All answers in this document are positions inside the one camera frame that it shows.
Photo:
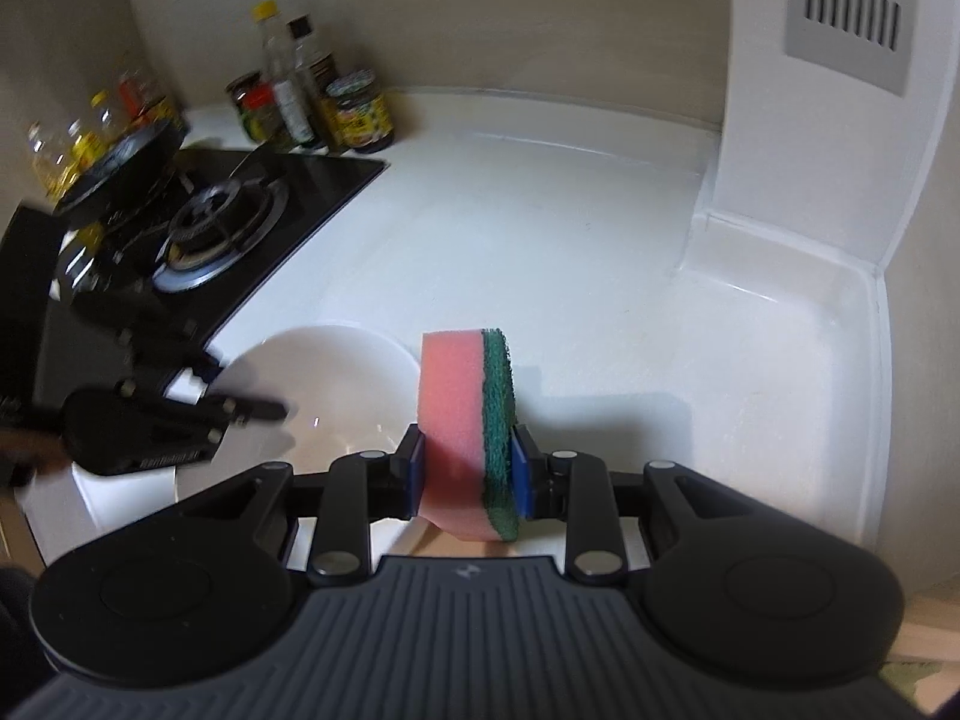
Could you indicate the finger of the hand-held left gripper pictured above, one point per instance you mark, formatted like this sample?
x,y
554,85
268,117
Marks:
x,y
172,427
169,364

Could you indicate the clear oil bottle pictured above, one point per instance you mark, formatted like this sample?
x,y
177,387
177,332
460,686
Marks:
x,y
51,161

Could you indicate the white bowl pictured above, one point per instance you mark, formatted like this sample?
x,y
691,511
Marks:
x,y
337,390

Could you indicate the pink and green sponge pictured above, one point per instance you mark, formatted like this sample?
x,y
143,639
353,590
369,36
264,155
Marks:
x,y
454,420

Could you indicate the yellow cap oil bottle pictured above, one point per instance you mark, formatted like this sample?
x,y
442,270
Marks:
x,y
97,131

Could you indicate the red label bottle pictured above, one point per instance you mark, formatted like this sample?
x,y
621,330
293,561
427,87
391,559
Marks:
x,y
141,94

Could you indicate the clear bottle yellow cap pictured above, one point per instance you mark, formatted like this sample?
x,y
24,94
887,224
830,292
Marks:
x,y
281,82

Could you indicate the dark bottle black cap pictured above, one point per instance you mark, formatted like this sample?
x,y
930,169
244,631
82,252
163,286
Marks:
x,y
304,45

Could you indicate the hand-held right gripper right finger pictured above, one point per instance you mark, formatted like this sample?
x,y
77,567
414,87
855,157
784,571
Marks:
x,y
523,480

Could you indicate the black wok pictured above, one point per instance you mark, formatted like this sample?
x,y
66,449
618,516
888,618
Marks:
x,y
120,165

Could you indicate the black glass gas stove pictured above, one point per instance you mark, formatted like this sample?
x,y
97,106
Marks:
x,y
322,180

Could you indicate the round gas burner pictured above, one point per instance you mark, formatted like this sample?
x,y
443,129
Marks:
x,y
225,221

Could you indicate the yellow label jar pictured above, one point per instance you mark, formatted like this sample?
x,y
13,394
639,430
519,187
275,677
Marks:
x,y
360,114

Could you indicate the brown sauce bottle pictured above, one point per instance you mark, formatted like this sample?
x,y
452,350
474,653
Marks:
x,y
328,79

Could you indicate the dark pickle jar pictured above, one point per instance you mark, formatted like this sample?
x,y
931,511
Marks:
x,y
251,109

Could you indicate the grey wall vent grille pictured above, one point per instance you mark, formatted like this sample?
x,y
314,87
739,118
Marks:
x,y
851,7

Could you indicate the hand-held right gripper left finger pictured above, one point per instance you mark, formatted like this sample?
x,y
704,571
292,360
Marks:
x,y
416,476

